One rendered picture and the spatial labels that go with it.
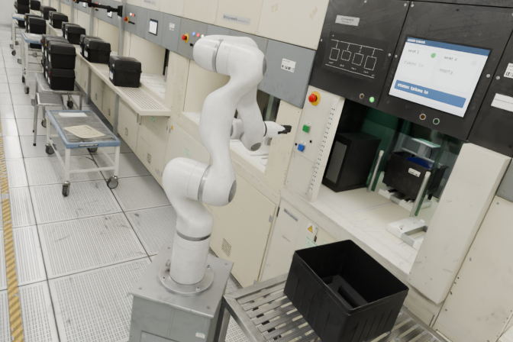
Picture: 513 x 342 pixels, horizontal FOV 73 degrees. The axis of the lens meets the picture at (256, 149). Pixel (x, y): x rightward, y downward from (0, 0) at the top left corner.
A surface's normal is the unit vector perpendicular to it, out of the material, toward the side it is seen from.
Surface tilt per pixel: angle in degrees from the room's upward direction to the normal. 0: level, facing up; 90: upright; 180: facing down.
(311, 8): 90
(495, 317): 90
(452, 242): 90
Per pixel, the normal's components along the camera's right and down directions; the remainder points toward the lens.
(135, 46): 0.57, 0.38
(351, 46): -0.80, 0.04
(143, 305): -0.16, 0.30
